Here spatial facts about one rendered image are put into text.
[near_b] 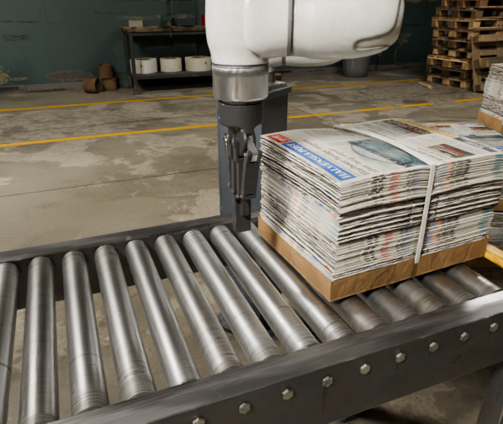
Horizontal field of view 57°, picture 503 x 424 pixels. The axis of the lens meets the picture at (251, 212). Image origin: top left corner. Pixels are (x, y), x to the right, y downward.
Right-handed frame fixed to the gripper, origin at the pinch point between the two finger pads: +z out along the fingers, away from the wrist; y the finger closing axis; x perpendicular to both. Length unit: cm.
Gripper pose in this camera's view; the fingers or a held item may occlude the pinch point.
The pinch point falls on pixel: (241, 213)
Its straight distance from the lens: 83.5
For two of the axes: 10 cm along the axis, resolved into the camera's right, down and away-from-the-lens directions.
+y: -3.7, -3.9, 8.4
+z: 0.0, 9.1, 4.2
